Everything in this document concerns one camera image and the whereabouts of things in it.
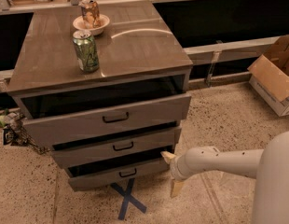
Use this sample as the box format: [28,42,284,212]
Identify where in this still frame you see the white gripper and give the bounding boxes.
[161,151,191,198]

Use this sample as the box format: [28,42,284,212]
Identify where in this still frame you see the grey bottom drawer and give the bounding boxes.
[68,146,174,191]

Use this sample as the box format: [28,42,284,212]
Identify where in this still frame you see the grey drawer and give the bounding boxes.
[52,126,182,168]
[22,92,192,149]
[68,146,174,191]

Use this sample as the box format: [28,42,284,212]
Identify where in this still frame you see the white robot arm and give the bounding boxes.
[161,131,289,224]

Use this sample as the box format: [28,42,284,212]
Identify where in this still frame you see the grey middle drawer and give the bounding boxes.
[52,126,182,168]

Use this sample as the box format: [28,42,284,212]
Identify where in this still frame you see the grey drawer cabinet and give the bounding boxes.
[7,0,194,120]

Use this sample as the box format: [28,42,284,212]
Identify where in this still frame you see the grey top drawer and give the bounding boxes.
[22,92,192,149]

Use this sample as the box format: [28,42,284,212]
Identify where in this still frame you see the blue tape cross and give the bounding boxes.
[111,178,147,220]

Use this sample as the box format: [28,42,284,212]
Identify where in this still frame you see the cardboard box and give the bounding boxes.
[248,35,289,117]

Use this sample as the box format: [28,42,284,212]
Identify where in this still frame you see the green soda can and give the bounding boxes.
[73,30,99,73]

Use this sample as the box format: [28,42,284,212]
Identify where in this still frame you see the white bowl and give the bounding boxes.
[73,14,110,35]

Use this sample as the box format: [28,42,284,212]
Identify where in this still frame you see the orange crushed can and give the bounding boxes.
[80,0,101,29]

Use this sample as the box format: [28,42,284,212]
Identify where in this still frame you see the metal window rail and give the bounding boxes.
[185,36,278,86]

